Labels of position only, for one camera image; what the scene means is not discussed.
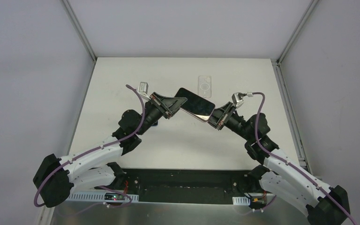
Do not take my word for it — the clear transparent phone case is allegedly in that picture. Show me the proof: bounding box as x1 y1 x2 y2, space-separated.
198 75 212 98

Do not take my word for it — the left aluminium frame rail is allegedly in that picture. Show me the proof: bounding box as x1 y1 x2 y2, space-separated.
37 0 98 225

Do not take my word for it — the left white slotted cable duct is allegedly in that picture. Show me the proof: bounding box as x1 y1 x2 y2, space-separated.
66 191 139 203

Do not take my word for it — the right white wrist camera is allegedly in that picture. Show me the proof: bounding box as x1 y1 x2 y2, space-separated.
232 92 246 109

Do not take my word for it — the purple cable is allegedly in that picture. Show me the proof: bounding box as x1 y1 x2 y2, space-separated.
243 91 358 225
33 84 146 208

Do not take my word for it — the aluminium frame rail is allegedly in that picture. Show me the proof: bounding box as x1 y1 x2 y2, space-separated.
271 0 321 173
37 0 98 225

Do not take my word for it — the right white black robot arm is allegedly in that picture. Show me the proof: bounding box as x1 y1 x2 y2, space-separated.
208 102 351 225

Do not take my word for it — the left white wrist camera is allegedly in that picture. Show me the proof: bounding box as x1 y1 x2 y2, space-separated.
137 82 149 96

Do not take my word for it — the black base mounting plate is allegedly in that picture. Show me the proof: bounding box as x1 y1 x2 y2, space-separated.
107 168 268 204

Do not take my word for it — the left green circuit board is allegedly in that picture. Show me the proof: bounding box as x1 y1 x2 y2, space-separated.
104 193 126 202

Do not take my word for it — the white slotted cable duct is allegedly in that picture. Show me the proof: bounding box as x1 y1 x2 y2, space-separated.
232 197 251 206
66 191 139 203

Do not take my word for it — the right aluminium frame rail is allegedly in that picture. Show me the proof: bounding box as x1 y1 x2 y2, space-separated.
271 0 321 173

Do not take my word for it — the shiny metal front panel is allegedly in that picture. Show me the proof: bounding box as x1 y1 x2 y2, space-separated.
51 199 308 225

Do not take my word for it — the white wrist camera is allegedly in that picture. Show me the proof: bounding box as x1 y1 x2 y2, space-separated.
137 82 149 96
232 92 246 109

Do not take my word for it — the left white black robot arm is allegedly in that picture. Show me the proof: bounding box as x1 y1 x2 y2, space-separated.
33 92 188 208

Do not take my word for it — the right white slotted cable duct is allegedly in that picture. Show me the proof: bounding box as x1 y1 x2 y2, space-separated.
232 197 251 206

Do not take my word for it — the black phone with pink edge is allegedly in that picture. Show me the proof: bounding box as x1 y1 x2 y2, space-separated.
174 88 216 122

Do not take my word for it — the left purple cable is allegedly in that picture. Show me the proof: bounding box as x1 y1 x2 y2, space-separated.
33 84 146 208

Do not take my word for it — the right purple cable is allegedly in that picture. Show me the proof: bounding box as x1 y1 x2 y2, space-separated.
243 91 358 225

